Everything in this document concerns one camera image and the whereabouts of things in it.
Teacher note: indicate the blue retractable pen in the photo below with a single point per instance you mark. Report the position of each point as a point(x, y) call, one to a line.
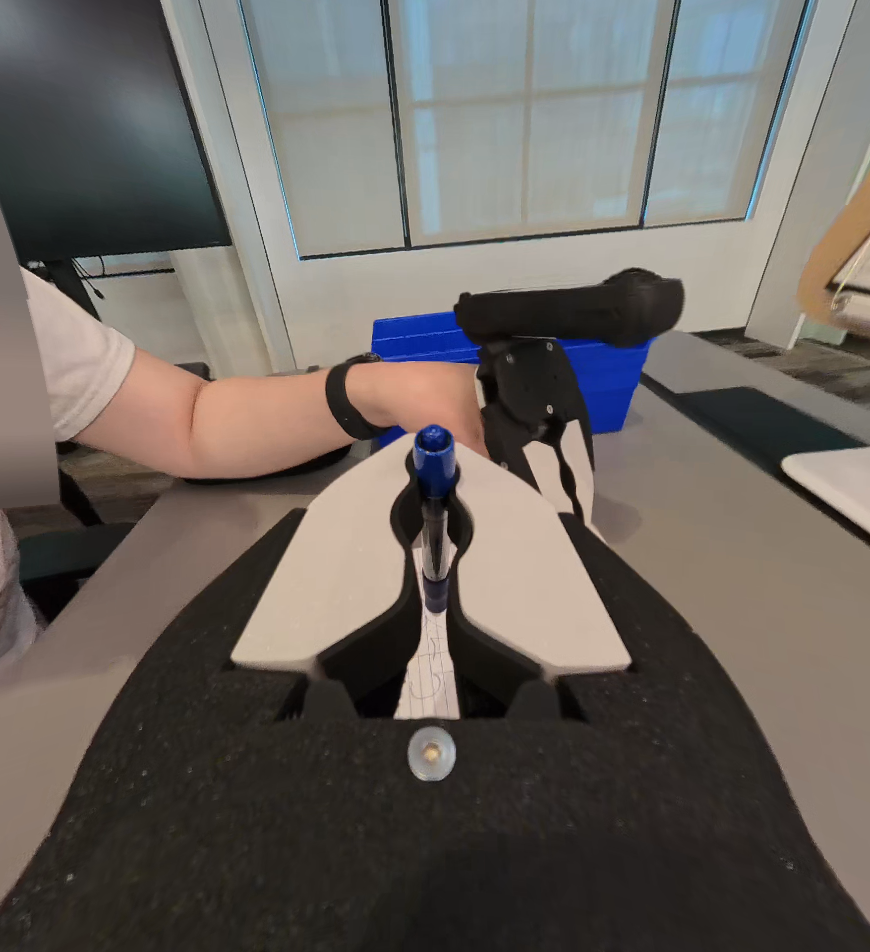
point(435, 461)

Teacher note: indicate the person's white shirt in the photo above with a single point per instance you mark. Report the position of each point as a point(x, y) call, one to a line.
point(78, 357)

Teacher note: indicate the black monitor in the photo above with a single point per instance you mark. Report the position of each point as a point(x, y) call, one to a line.
point(93, 126)

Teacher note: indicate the person's left hand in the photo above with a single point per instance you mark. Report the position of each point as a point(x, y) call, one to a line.
point(427, 394)

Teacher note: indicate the black wristband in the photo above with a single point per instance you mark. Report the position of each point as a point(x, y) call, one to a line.
point(338, 405)

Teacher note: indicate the large white-framed window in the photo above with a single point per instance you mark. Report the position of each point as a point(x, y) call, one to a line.
point(479, 111)

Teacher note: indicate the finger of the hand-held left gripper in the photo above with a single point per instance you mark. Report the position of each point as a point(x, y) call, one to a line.
point(550, 472)
point(582, 454)

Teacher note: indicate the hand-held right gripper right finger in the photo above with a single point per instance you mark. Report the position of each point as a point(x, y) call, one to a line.
point(539, 587)

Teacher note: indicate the person's left forearm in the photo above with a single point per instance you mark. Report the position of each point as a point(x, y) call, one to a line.
point(241, 424)

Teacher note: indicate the blue plastic bin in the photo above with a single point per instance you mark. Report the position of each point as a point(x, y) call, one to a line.
point(412, 342)

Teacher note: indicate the instruction sheet on wooden stand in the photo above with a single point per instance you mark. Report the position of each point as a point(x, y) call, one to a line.
point(844, 230)

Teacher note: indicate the white flat board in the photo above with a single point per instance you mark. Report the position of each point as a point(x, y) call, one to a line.
point(858, 491)

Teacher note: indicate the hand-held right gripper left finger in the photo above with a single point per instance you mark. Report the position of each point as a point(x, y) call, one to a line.
point(330, 580)

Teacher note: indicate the white lined notepad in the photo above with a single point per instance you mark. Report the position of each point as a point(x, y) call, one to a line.
point(426, 673)

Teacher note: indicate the black monitor stand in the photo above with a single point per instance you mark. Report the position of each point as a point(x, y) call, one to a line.
point(70, 286)

